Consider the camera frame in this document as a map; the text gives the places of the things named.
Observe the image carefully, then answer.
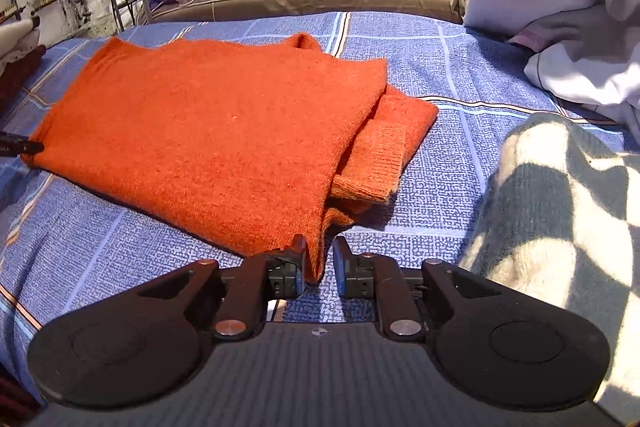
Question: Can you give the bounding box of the dark red folded garment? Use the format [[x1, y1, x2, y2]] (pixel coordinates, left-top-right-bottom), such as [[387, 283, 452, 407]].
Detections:
[[0, 44, 47, 112]]

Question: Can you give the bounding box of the beige folded garment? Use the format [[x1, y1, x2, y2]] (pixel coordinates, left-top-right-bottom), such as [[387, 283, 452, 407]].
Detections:
[[0, 16, 40, 74]]

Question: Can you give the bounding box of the green white checkered garment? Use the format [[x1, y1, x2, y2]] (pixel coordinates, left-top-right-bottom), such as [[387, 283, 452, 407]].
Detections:
[[460, 114, 639, 425]]

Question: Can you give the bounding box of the orange knitted sweater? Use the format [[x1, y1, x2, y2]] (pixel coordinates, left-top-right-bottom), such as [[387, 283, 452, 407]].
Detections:
[[25, 32, 438, 282]]

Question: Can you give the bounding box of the blue plaid bed sheet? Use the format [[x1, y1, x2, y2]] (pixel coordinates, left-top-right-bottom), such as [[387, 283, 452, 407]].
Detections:
[[1, 12, 638, 389]]

